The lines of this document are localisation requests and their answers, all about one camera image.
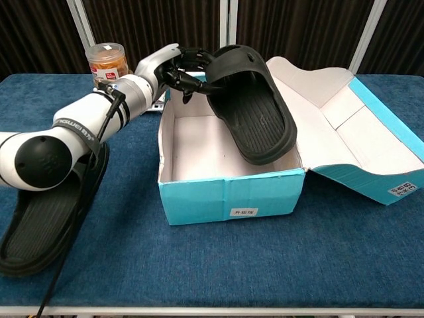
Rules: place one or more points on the light blue shoe box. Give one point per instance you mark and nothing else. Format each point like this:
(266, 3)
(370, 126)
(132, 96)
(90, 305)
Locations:
(198, 202)

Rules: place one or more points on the blue table mat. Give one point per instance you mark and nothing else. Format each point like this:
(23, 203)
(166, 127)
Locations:
(232, 258)

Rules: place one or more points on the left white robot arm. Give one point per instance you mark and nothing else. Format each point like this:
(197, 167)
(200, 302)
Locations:
(76, 116)

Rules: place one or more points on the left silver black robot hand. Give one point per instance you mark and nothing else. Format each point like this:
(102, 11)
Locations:
(155, 64)

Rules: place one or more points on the dark curtain partition panel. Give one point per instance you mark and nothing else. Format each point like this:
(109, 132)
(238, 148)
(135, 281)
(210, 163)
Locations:
(404, 33)
(33, 33)
(298, 30)
(159, 23)

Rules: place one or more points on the black rubber slipper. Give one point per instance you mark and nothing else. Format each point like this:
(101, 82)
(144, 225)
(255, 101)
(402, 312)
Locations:
(261, 132)
(33, 232)

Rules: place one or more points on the clear snack jar red label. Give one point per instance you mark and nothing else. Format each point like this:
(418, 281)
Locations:
(107, 63)

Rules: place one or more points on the white plastic rack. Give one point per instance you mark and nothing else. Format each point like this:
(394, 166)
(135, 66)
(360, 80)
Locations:
(155, 107)

